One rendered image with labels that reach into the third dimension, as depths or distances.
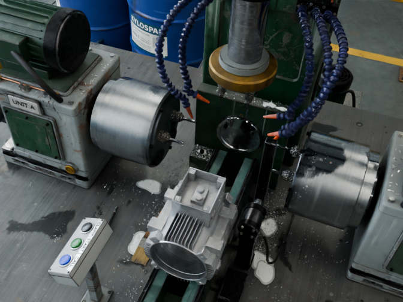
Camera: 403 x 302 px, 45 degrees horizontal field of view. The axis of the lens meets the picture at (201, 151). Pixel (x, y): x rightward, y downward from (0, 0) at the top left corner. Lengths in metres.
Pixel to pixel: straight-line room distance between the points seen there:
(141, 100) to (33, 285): 0.61
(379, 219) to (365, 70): 2.48
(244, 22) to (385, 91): 2.48
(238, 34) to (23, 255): 0.91
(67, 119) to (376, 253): 0.95
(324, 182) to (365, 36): 2.85
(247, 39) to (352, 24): 3.02
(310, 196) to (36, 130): 0.84
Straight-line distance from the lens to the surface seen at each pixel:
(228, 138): 1.57
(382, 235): 1.38
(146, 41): 3.00
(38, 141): 1.63
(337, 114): 2.03
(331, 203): 1.34
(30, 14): 1.49
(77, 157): 1.60
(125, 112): 1.43
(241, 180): 1.55
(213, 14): 1.48
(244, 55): 1.24
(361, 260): 1.48
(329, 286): 1.53
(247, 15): 1.18
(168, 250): 1.34
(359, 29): 4.16
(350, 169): 1.33
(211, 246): 1.21
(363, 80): 3.62
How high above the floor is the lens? 2.10
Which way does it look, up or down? 47 degrees down
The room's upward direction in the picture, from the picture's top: 3 degrees clockwise
